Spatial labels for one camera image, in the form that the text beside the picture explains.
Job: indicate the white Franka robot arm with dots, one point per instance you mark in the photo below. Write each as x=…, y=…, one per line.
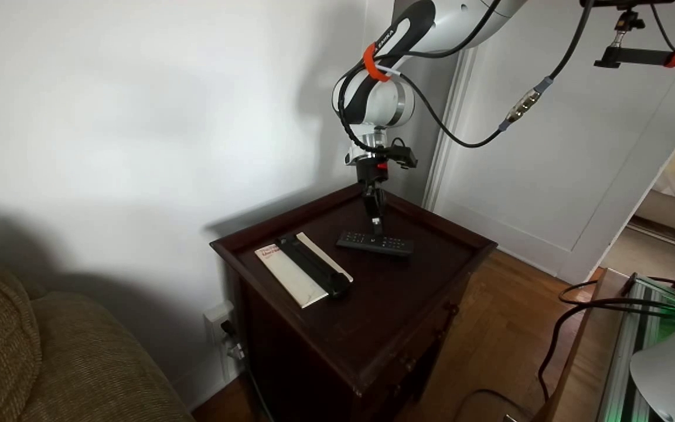
x=432, y=30

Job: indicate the white panelled door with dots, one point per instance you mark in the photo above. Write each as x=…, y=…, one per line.
x=555, y=172

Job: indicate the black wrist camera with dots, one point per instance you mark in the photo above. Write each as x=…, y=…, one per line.
x=400, y=152

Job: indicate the black remote control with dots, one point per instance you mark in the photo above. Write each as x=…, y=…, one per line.
x=375, y=245

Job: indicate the dark brown wooden side table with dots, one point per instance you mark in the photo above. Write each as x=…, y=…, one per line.
x=384, y=329

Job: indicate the black stand with orange tape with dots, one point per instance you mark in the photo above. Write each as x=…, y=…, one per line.
x=649, y=55

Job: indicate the wooden cart board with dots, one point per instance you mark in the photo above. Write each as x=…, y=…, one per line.
x=578, y=367

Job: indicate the white wall outlet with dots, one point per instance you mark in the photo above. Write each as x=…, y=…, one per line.
x=220, y=324

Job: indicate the olive fabric sofa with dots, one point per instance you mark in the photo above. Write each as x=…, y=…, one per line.
x=57, y=351

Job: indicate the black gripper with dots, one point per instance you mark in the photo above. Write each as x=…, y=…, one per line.
x=372, y=170

